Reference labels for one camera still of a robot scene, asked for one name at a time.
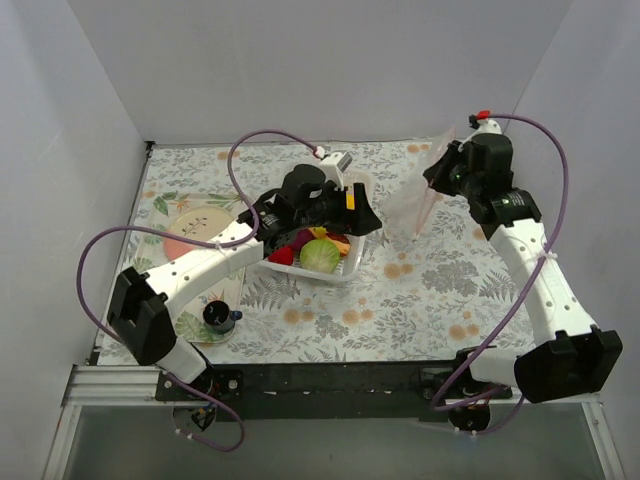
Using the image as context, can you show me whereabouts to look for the clear zip top bag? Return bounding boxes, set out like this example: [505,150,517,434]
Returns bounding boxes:
[383,127,456,240]

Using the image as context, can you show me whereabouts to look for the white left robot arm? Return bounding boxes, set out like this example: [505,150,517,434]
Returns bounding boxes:
[107,164,382,400]

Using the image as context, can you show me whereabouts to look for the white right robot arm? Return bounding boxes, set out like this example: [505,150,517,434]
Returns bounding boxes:
[423,133,623,404]

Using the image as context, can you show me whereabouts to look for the purple onion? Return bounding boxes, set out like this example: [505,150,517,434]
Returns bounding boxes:
[290,229,315,252]

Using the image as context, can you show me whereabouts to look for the white plastic basket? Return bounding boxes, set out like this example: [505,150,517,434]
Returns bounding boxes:
[255,171,373,282]

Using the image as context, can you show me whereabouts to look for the green cabbage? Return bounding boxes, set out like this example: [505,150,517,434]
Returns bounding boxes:
[299,239,341,274]

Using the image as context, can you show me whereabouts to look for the red strawberry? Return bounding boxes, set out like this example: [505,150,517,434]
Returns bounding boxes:
[268,246,295,266]

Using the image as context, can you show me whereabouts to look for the pink beige round plate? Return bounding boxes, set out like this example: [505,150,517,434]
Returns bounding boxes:
[163,205,234,261]

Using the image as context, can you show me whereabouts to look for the floral table mat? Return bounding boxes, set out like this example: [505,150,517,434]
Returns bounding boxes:
[135,145,519,364]

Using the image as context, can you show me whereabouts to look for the dark blue mug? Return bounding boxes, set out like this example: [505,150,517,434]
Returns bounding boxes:
[203,300,243,335]

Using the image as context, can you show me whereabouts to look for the leaf patterned tray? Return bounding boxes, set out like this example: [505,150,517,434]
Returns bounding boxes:
[128,191,245,345]

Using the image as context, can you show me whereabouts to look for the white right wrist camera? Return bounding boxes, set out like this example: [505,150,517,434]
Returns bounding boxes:
[468,110,502,138]

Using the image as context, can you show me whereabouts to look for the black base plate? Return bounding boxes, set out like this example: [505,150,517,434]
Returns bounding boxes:
[154,360,514,424]

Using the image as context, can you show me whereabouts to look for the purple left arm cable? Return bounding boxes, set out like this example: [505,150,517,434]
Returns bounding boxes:
[75,129,326,454]

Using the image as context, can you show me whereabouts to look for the aluminium frame rail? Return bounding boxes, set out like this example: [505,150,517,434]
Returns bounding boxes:
[45,366,625,479]

